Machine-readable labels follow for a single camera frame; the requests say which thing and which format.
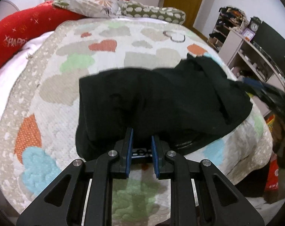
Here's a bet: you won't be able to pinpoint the black pants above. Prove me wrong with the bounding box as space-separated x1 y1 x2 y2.
75 55 253 161

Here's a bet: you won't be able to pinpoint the white shelf unit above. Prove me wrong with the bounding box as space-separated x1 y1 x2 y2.
218 29 285 117

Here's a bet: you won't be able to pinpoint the black television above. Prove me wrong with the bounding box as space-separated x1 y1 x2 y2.
252 21 285 77

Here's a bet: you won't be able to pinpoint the black table clock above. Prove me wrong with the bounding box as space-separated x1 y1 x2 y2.
248 16 262 33

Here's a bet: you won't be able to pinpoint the cluttered shoe rack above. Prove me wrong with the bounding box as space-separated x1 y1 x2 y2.
207 6 247 53

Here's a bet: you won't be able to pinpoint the red orange bag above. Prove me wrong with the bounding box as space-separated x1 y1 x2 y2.
264 114 279 192

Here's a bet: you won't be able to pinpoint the heart pattern quilt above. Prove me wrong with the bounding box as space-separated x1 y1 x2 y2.
0 18 272 225

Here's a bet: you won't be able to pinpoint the olive cloud pattern bolster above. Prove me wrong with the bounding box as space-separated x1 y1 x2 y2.
121 1 186 24

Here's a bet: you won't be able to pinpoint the white bed sheet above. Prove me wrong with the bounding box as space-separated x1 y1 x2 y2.
0 31 54 112

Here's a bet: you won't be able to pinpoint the floral grey pillow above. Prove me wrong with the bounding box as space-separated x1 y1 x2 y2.
53 0 124 18

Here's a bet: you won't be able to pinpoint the long red happy pillow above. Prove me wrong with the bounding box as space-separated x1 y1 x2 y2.
0 1 84 68

